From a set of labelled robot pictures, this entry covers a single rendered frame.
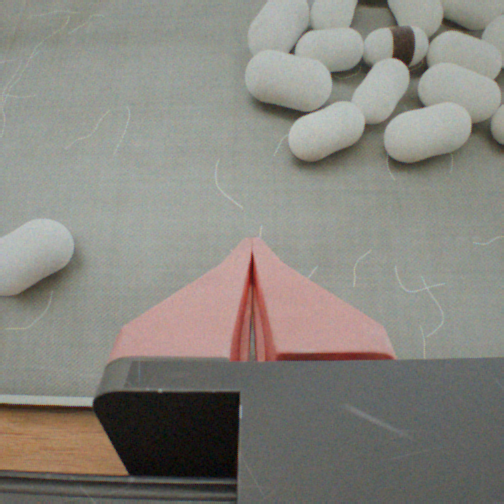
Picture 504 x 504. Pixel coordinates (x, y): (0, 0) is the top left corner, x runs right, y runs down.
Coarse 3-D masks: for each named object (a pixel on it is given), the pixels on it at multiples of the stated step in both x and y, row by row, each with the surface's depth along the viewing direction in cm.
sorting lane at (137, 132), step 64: (0, 0) 18; (64, 0) 18; (128, 0) 18; (192, 0) 18; (256, 0) 18; (384, 0) 18; (0, 64) 17; (64, 64) 17; (128, 64) 17; (192, 64) 17; (0, 128) 16; (64, 128) 16; (128, 128) 16; (192, 128) 16; (256, 128) 16; (384, 128) 16; (0, 192) 15; (64, 192) 15; (128, 192) 15; (192, 192) 15; (256, 192) 15; (320, 192) 15; (384, 192) 15; (448, 192) 15; (128, 256) 14; (192, 256) 14; (320, 256) 14; (384, 256) 14; (448, 256) 14; (0, 320) 14; (64, 320) 14; (128, 320) 14; (384, 320) 14; (448, 320) 14; (0, 384) 13; (64, 384) 13
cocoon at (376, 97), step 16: (384, 64) 14; (400, 64) 14; (368, 80) 14; (384, 80) 14; (400, 80) 14; (368, 96) 14; (384, 96) 14; (400, 96) 15; (368, 112) 14; (384, 112) 14
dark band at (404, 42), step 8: (392, 32) 15; (400, 32) 15; (408, 32) 15; (400, 40) 15; (408, 40) 15; (400, 48) 15; (408, 48) 15; (392, 56) 15; (400, 56) 15; (408, 56) 15; (408, 64) 16
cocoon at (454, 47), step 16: (448, 32) 15; (432, 48) 15; (448, 48) 15; (464, 48) 15; (480, 48) 15; (496, 48) 15; (432, 64) 16; (464, 64) 15; (480, 64) 15; (496, 64) 15
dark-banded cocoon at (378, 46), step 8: (376, 32) 15; (384, 32) 15; (416, 32) 15; (368, 40) 15; (376, 40) 15; (384, 40) 15; (392, 40) 15; (416, 40) 15; (424, 40) 15; (368, 48) 15; (376, 48) 15; (384, 48) 15; (392, 48) 15; (416, 48) 15; (424, 48) 15; (368, 56) 16; (376, 56) 15; (384, 56) 15; (416, 56) 15; (368, 64) 16
